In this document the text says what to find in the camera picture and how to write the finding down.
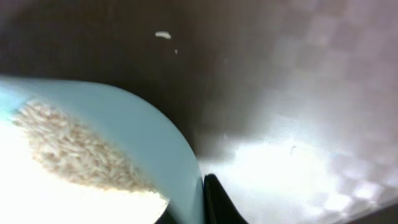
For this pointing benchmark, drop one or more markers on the light blue rice bowl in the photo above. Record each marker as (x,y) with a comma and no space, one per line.
(134,125)

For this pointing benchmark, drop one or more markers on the pile of white rice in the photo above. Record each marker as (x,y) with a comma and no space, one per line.
(56,169)

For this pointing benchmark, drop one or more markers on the brown serving tray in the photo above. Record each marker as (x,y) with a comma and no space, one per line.
(292,104)

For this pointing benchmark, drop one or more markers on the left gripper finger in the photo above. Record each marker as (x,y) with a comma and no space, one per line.
(219,208)

